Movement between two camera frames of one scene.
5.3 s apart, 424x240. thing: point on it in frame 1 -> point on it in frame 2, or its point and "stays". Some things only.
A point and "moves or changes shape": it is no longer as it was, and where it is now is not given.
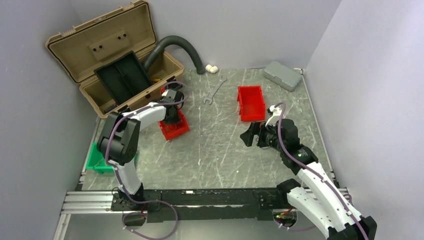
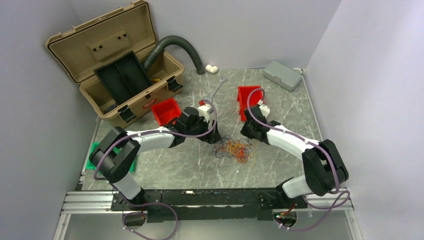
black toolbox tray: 124,78 stays
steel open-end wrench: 210,98 stays
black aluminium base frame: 182,204 stays
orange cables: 173,129 moves or changes shape
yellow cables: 98,162 moves or changes shape
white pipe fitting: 210,68 stays
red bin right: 252,106 stays
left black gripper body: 174,120 -> 201,126
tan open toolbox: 81,49 stays
